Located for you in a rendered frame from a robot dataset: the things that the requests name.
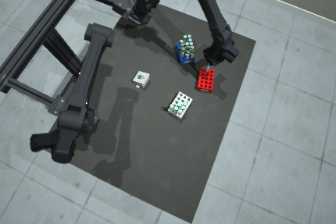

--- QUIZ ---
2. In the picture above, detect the red lego-style plate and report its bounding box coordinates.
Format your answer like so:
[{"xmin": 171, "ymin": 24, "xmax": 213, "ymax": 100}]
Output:
[{"xmin": 197, "ymin": 68, "xmax": 215, "ymax": 93}]

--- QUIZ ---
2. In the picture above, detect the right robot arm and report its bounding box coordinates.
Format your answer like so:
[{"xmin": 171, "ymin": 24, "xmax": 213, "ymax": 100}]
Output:
[{"xmin": 30, "ymin": 23, "xmax": 116, "ymax": 164}]

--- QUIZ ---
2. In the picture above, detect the white tube rack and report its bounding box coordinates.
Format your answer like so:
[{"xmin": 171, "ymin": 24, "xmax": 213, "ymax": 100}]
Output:
[{"xmin": 168, "ymin": 92, "xmax": 192, "ymax": 119}]

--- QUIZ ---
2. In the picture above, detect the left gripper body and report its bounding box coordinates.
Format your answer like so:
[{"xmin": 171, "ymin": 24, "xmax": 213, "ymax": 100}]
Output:
[{"xmin": 203, "ymin": 45, "xmax": 224, "ymax": 66}]

